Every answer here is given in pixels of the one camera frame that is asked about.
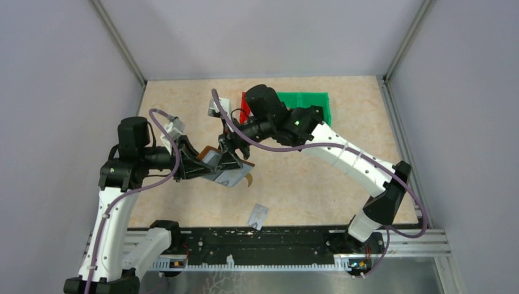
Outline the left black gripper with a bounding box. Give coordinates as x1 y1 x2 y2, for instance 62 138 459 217
141 134 216 182

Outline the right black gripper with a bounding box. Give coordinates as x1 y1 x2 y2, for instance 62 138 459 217
215 116 274 172

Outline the brown leather card holder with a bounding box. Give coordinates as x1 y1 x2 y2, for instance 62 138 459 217
196 146 255 187

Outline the silver grey credit card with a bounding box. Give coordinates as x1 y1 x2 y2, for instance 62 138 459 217
247 203 269 230

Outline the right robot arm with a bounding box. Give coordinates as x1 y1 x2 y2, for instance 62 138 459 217
211 85 413 252

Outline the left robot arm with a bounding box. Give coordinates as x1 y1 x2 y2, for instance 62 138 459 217
63 116 215 293

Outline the red plastic bin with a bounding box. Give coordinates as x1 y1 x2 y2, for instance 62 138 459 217
239 92 253 124

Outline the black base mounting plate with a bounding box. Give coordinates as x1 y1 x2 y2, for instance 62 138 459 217
165 225 385 266

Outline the middle green plastic bin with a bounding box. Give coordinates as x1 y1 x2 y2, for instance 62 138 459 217
277 92 302 109

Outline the green plastic bin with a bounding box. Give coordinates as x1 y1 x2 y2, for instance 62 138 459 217
277 92 302 109
301 92 332 126

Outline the right green plastic bin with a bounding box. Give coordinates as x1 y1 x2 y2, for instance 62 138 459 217
301 92 332 126

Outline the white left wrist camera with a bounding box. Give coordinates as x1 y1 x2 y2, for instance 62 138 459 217
160 116 185 154

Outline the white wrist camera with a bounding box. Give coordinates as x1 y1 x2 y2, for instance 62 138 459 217
160 116 185 154
207 97 232 119

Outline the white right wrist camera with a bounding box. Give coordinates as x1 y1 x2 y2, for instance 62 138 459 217
207 97 232 119

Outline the left aluminium corner post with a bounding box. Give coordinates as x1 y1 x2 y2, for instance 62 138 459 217
88 0 147 87

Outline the aluminium corner post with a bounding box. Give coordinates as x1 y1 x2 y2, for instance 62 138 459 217
383 0 436 85
88 0 147 87

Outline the white slotted cable duct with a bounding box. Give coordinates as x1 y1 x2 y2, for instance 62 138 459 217
149 258 353 273

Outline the right aluminium corner post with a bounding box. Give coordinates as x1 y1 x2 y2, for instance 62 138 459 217
383 0 436 85

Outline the aluminium front frame rail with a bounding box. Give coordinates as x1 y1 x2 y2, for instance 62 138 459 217
83 229 452 259

